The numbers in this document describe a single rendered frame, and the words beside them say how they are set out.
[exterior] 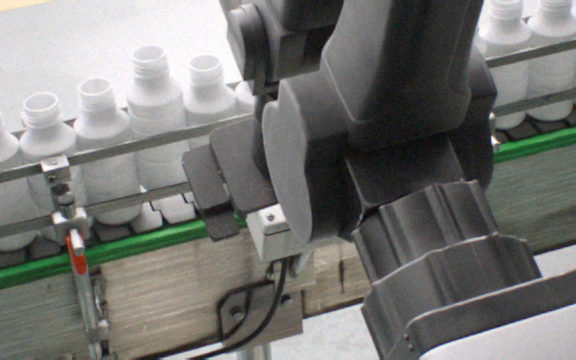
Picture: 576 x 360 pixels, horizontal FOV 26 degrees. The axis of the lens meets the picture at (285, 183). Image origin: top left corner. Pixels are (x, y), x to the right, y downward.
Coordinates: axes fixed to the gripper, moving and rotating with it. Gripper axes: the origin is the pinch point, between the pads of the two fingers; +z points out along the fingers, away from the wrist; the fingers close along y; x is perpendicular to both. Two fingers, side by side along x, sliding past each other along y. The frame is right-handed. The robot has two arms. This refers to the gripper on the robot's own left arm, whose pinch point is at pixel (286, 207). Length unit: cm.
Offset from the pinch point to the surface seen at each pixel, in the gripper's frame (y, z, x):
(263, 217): -3.2, 25.7, -10.6
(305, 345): -29, 168, -40
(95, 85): 7.2, 30.3, -32.9
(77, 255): 14.7, 29.6, -14.6
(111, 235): 10.1, 41.4, -20.8
